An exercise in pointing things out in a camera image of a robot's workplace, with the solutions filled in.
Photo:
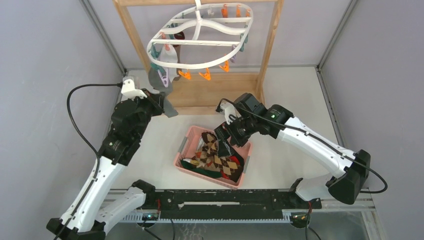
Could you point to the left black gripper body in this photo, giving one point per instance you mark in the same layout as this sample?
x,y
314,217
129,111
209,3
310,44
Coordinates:
x,y
148,108

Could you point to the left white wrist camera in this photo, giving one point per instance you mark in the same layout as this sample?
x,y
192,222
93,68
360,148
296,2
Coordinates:
x,y
129,89

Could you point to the dark green sock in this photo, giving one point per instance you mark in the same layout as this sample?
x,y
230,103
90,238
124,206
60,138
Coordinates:
x,y
187,164

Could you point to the white grey sock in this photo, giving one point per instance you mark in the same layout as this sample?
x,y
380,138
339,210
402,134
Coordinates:
x,y
168,54

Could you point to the white round clip hanger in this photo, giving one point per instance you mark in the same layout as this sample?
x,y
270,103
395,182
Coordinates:
x,y
198,39

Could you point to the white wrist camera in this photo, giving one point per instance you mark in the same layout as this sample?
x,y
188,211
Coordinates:
x,y
129,89
228,110

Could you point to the taupe striped cuff sock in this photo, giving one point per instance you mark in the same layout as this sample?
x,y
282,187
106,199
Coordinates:
x,y
178,36

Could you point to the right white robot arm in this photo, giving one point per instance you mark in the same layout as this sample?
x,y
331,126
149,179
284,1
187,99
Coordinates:
x,y
347,170

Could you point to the pink plastic basket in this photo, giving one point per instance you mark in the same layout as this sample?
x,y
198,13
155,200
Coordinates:
x,y
191,142

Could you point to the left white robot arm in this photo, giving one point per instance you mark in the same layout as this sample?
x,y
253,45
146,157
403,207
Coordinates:
x,y
85,219

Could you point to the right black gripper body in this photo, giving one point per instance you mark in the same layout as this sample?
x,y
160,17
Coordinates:
x,y
239,130

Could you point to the wooden hanger stand frame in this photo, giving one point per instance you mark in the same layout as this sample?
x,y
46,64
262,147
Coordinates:
x,y
197,96

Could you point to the dark brown argyle sock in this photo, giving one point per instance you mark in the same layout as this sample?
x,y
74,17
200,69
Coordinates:
x,y
220,164

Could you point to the white slotted cable duct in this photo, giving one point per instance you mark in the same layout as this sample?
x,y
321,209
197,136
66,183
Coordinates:
x,y
148,217

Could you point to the black sock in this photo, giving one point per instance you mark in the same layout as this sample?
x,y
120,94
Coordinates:
x,y
239,162

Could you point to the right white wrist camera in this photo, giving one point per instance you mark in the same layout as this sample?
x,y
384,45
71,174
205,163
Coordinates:
x,y
228,110

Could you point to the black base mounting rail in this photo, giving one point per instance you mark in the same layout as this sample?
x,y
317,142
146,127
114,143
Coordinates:
x,y
226,203

